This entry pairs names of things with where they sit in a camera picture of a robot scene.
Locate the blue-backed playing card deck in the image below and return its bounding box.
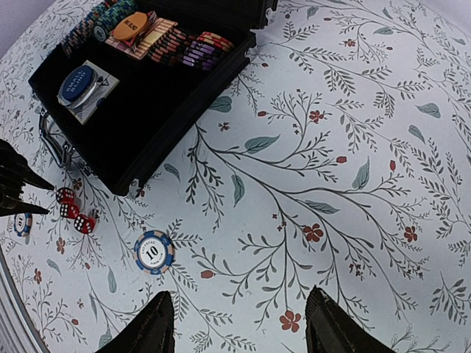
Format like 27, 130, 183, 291
57, 60, 120, 125

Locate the floral patterned table mat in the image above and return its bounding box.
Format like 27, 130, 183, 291
1, 1, 470, 352

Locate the orange round blind button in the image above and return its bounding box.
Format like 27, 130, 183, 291
113, 12, 148, 40

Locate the green poker chip stack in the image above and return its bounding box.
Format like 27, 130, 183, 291
93, 0, 138, 42

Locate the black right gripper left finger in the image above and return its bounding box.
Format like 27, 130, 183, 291
98, 290, 175, 353

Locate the blue round blind button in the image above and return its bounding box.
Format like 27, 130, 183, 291
57, 65, 96, 107

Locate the multicolour poker chip stack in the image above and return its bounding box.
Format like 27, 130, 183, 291
60, 1, 113, 57

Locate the red black chip stack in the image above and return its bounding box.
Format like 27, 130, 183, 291
147, 26, 197, 66

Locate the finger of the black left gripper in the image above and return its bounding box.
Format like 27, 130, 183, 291
0, 196, 49, 217
1, 140, 54, 190

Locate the purple chip stack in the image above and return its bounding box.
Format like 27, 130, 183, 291
180, 32, 235, 71

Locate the front aluminium rail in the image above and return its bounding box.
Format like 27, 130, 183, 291
1, 253, 43, 352

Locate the red die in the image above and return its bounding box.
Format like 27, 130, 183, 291
74, 214, 96, 235
55, 188, 75, 204
60, 204, 79, 219

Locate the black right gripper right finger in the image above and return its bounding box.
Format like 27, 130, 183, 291
305, 286, 392, 353

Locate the black poker set case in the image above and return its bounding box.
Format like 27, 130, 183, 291
29, 1, 277, 196

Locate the black white poker chip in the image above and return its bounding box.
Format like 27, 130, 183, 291
133, 230, 175, 276

